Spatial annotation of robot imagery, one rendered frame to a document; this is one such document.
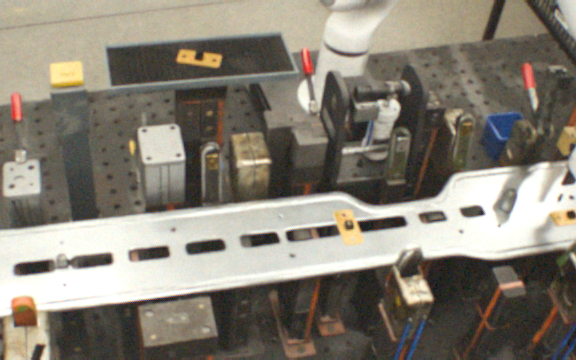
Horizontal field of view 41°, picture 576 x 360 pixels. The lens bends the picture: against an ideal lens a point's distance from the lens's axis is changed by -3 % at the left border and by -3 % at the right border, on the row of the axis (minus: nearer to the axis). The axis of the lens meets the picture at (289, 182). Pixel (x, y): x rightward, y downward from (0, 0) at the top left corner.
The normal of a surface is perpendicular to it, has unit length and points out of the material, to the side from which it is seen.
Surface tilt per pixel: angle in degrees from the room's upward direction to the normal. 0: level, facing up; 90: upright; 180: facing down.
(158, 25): 0
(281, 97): 2
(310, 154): 90
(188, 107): 90
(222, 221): 0
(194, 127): 90
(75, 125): 90
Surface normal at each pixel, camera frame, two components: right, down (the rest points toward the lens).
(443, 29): 0.10, -0.69
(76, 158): 0.24, 0.72
